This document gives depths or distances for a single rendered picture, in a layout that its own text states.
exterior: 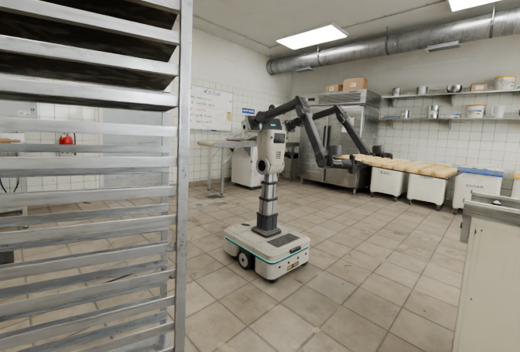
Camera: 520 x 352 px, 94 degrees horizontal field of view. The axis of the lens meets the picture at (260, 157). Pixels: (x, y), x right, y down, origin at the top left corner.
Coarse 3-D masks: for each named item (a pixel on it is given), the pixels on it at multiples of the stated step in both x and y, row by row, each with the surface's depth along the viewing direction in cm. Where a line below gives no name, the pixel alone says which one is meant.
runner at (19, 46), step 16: (0, 48) 54; (16, 48) 55; (32, 48) 56; (48, 48) 58; (64, 48) 59; (80, 48) 60; (96, 64) 64; (112, 64) 64; (128, 64) 65; (144, 64) 67; (160, 64) 69; (176, 64) 71
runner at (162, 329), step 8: (152, 328) 76; (160, 328) 78; (168, 328) 79; (128, 336) 73; (136, 336) 74; (144, 336) 76; (152, 336) 77; (96, 344) 70; (104, 344) 71; (112, 344) 72; (120, 344) 73
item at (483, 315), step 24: (480, 240) 104; (504, 240) 98; (480, 264) 104; (504, 264) 99; (480, 288) 104; (504, 288) 99; (480, 312) 104; (504, 312) 99; (456, 336) 111; (480, 336) 105; (504, 336) 99
